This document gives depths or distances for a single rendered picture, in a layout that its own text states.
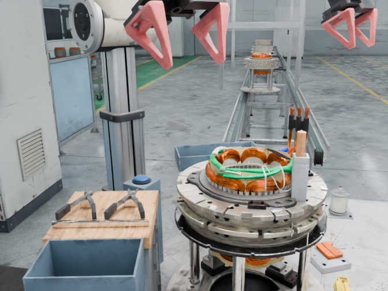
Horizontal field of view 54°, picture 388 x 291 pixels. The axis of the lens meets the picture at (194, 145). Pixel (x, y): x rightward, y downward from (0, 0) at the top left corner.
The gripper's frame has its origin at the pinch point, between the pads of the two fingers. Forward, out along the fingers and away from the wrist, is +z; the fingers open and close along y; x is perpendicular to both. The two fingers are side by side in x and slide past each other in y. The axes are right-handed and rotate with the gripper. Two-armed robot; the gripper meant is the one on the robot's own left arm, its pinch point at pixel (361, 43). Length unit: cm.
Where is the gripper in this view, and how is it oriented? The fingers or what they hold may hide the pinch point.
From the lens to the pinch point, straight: 93.7
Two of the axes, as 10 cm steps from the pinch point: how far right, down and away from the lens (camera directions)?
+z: 3.5, 9.3, -0.8
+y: 7.3, -2.2, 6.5
